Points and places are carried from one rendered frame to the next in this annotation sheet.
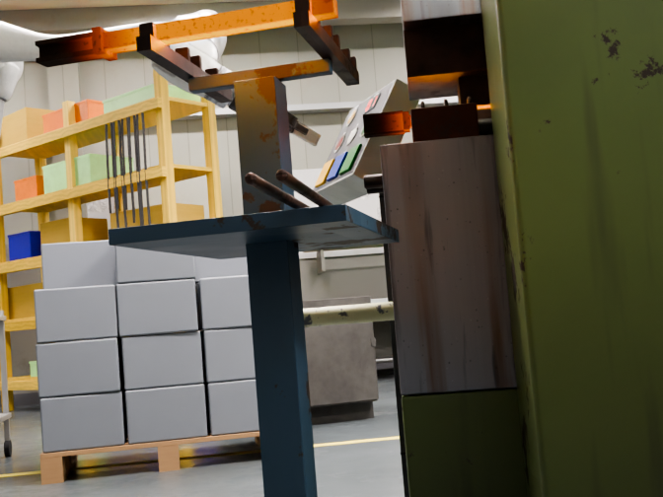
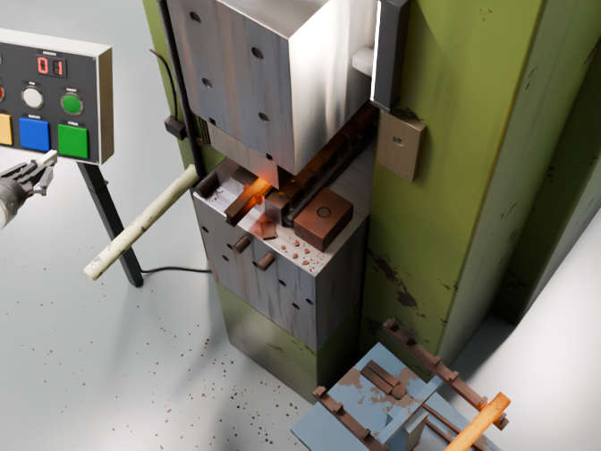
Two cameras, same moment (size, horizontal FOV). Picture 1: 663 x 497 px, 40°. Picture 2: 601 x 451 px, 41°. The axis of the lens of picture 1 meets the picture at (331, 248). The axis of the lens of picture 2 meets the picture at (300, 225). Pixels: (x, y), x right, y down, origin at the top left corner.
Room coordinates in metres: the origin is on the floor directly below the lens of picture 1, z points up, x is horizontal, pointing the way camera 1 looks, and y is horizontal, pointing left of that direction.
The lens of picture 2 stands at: (1.15, 0.63, 2.56)
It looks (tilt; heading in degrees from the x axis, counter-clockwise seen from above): 58 degrees down; 305
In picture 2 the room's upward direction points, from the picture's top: 3 degrees counter-clockwise
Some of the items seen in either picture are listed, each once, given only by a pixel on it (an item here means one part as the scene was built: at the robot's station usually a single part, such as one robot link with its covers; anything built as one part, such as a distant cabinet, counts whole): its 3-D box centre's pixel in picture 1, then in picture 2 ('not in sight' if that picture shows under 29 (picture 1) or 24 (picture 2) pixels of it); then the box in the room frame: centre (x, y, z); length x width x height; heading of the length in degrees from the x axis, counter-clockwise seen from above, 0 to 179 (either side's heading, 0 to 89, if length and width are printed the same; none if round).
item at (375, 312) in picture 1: (389, 311); (144, 221); (2.21, -0.13, 0.62); 0.44 x 0.05 x 0.05; 84
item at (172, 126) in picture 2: not in sight; (176, 127); (2.23, -0.34, 0.80); 0.06 x 0.03 x 0.04; 174
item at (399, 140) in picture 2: not in sight; (400, 144); (1.53, -0.28, 1.27); 0.09 x 0.02 x 0.17; 174
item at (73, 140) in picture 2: (351, 160); (74, 140); (2.29, -0.07, 1.01); 0.07 x 0.05 x 0.07; 19
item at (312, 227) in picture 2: (444, 127); (324, 219); (1.68, -0.23, 0.95); 0.12 x 0.09 x 0.07; 84
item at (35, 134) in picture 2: (338, 167); (36, 133); (2.38, -0.04, 1.01); 0.07 x 0.05 x 0.07; 19
